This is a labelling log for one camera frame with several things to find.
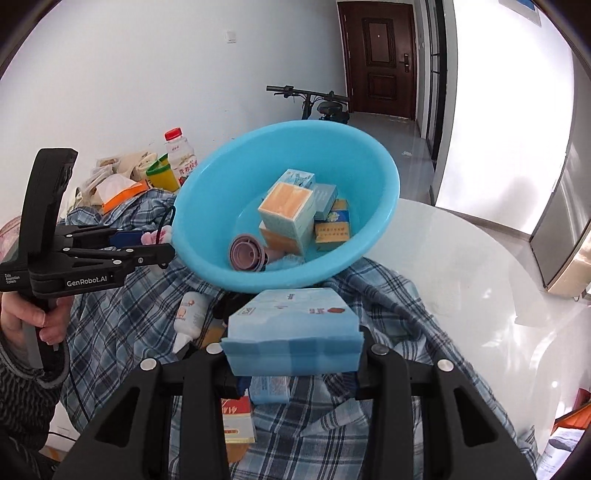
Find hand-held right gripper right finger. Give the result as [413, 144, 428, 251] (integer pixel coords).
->
[357, 325, 539, 480]

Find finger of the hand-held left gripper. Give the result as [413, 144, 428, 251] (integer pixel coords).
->
[55, 224, 154, 252]
[60, 243, 177, 274]

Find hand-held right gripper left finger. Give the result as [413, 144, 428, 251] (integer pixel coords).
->
[53, 342, 242, 480]

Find red white small box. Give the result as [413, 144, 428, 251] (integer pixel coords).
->
[221, 396, 258, 445]

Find light blue tissue pack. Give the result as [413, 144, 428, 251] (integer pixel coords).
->
[221, 287, 363, 377]

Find blue plastic basin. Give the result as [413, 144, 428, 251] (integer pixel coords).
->
[174, 121, 401, 294]

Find orange faced box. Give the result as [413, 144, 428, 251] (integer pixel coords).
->
[257, 181, 315, 257]

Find light blue printed box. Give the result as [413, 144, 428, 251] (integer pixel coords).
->
[277, 168, 317, 191]

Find person's left forearm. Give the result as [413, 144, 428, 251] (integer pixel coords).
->
[0, 330, 72, 467]

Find person's left hand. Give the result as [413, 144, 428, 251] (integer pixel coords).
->
[0, 291, 71, 357]

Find orange tissue pack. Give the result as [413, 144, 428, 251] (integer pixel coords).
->
[95, 173, 151, 216]

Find white lotion bottle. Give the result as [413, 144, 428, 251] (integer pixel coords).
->
[173, 292, 211, 354]

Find blue plaid shirt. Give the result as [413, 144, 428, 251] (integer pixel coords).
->
[65, 187, 539, 480]

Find clear snack bags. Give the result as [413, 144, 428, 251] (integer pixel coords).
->
[76, 150, 162, 204]

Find light blue long box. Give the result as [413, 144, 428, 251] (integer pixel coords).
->
[249, 375, 292, 406]

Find yellow tub with green rim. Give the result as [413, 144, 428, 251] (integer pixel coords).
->
[146, 154, 181, 193]

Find red capped drink bottle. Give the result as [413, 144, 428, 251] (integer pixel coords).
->
[165, 128, 199, 188]

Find pink collapsible cup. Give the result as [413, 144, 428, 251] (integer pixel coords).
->
[228, 234, 279, 272]

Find teal small box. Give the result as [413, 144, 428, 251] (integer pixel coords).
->
[314, 183, 339, 220]

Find black bicycle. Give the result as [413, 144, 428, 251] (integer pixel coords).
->
[266, 84, 352, 125]

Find brown entrance door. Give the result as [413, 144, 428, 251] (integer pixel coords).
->
[337, 0, 419, 121]

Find black framed glass door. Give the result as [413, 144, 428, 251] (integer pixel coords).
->
[422, 0, 449, 160]

